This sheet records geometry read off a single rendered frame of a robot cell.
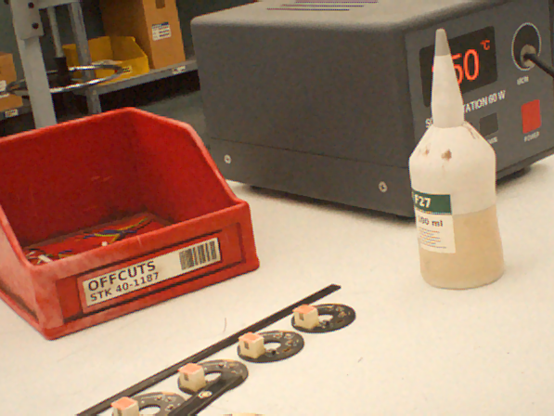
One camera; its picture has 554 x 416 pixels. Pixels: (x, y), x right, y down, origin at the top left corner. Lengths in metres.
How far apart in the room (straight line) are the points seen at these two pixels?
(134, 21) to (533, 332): 4.46
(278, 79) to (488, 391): 0.23
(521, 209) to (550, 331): 0.13
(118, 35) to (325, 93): 4.43
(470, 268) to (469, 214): 0.02
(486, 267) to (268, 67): 0.17
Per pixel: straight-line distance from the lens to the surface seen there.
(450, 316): 0.41
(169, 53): 4.80
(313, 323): 0.41
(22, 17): 2.63
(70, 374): 0.42
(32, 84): 2.69
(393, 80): 0.48
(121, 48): 4.88
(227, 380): 0.24
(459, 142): 0.42
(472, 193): 0.42
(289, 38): 0.53
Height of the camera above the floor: 0.92
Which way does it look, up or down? 18 degrees down
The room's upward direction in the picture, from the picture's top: 8 degrees counter-clockwise
